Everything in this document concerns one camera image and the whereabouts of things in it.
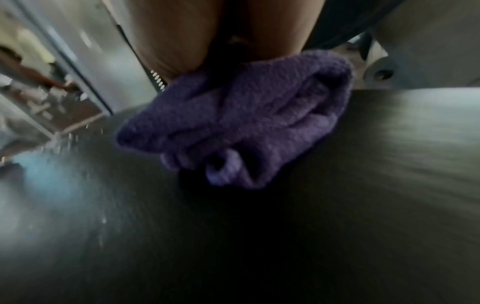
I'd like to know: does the person's right hand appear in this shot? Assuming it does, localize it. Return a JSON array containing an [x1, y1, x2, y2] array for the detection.
[[127, 0, 325, 81]]

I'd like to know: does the purple cleaning cloth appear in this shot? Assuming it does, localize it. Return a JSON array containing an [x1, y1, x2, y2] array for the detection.
[[116, 50, 355, 190]]

